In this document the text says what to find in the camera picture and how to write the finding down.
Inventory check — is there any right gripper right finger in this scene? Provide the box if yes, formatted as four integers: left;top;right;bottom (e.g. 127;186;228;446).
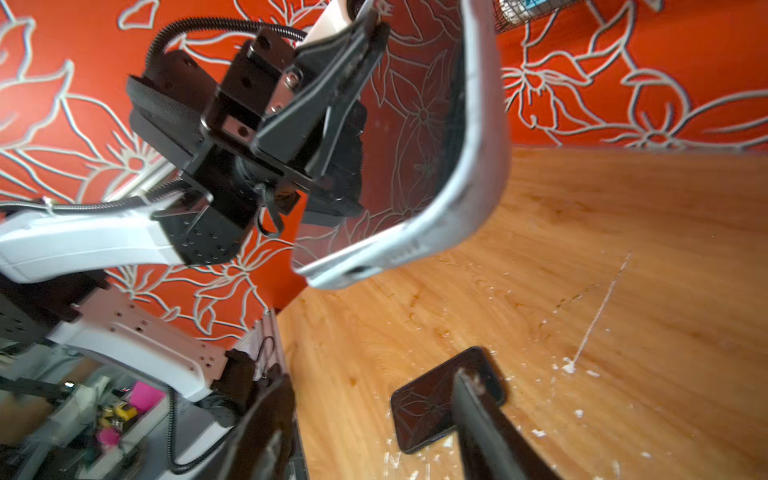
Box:
451;368;559;479

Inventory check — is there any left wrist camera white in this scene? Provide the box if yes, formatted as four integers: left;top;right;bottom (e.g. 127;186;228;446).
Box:
301;0;374;46

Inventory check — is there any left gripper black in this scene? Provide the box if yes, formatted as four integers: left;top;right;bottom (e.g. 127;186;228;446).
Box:
203;4;389;227

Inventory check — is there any black wire wall basket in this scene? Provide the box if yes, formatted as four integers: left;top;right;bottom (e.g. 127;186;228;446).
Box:
493;0;580;34

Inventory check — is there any black smartphone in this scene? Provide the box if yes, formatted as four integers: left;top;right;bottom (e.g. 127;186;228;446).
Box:
293;1;510;290
390;346;506;455

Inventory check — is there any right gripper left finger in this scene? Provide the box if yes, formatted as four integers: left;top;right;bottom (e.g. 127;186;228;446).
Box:
215;374;296;480

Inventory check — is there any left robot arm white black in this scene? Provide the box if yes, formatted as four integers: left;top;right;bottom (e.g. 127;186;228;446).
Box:
1;1;390;479

